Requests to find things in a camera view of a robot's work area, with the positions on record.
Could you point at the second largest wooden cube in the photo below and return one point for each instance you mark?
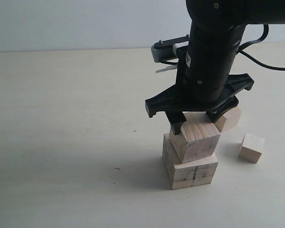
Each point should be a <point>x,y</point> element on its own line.
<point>197,139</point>

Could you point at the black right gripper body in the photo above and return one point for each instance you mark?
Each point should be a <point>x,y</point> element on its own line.
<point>203,82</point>

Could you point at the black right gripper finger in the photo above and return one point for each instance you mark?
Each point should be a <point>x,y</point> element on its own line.
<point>176,120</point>
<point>215,115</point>

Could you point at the smallest wooden cube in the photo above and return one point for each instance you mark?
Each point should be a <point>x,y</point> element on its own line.
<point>251,148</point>

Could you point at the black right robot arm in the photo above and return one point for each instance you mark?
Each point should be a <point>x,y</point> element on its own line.
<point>219,16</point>

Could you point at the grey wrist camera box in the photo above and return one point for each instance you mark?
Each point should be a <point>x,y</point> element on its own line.
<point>165,50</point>

